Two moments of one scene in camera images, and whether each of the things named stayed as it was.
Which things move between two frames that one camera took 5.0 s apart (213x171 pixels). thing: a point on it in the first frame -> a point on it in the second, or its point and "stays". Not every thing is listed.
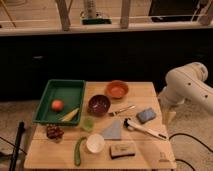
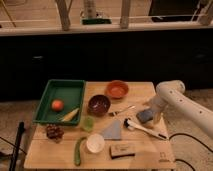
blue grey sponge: [146, 115] stays
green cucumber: [77, 152] stays
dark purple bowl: [99, 105] stays
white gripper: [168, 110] -> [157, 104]
